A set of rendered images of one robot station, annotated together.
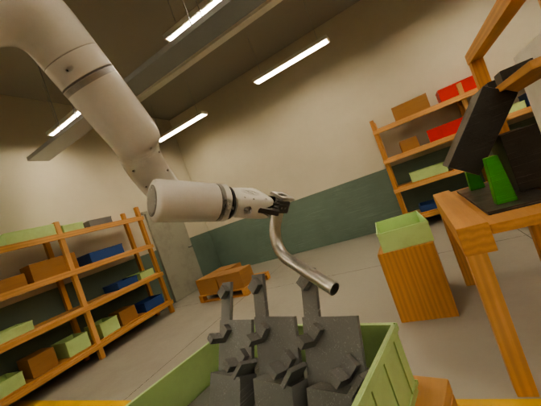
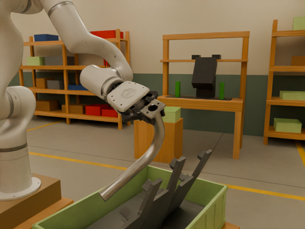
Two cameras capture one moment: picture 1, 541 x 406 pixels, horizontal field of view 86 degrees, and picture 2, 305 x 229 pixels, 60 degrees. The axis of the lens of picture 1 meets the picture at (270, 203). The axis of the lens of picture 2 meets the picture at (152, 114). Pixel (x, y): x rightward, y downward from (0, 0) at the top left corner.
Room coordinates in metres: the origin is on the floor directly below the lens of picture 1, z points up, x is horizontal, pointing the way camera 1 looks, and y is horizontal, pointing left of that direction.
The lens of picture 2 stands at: (0.70, -0.70, 1.45)
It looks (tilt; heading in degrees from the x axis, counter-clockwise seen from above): 11 degrees down; 86
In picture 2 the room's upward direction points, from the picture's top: straight up
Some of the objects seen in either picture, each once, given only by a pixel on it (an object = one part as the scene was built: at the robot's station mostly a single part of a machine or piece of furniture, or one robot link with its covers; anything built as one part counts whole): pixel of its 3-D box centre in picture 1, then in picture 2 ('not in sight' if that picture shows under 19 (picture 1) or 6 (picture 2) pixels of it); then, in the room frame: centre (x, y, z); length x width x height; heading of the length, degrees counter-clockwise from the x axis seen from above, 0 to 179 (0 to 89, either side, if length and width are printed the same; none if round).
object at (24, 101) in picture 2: not in sight; (14, 116); (0.21, 0.39, 1.25); 0.19 x 0.12 x 0.24; 65
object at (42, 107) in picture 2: not in sight; (71, 79); (-0.85, 6.05, 1.10); 3.01 x 0.55 x 2.20; 154
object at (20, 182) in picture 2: not in sight; (13, 168); (0.20, 0.36, 1.03); 0.19 x 0.19 x 0.18
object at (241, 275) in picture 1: (232, 279); not in sight; (5.67, 1.21, 0.22); 1.20 x 0.81 x 0.44; 59
